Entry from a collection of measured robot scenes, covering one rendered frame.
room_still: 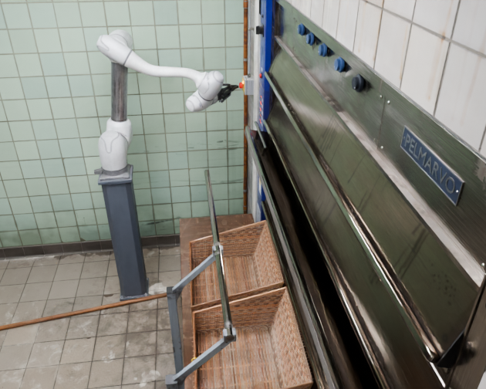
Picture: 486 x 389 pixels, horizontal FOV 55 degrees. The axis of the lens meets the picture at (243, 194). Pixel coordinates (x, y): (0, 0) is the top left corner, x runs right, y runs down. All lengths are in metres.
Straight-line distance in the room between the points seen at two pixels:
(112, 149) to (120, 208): 0.41
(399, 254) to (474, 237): 0.26
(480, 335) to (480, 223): 0.19
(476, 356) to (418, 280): 0.20
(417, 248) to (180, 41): 2.53
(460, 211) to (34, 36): 2.95
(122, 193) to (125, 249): 0.45
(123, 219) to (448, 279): 2.46
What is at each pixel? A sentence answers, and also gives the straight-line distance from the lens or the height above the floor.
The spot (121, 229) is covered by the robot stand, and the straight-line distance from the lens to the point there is 3.20.
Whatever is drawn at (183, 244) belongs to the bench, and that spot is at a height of 0.58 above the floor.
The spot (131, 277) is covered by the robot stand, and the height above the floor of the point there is 0.21.
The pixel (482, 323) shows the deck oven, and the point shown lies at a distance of 0.90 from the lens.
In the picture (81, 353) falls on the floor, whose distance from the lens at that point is 3.34.
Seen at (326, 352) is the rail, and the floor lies 1.44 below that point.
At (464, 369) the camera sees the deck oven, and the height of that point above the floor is 1.73.
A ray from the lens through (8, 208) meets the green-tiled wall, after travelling 4.02.
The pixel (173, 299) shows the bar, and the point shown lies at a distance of 2.22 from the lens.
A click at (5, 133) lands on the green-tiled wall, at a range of 3.72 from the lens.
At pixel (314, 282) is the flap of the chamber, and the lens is 1.55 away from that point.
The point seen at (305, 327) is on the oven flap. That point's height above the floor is 0.95.
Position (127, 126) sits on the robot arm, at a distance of 3.10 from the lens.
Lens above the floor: 2.44
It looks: 32 degrees down
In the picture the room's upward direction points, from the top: straight up
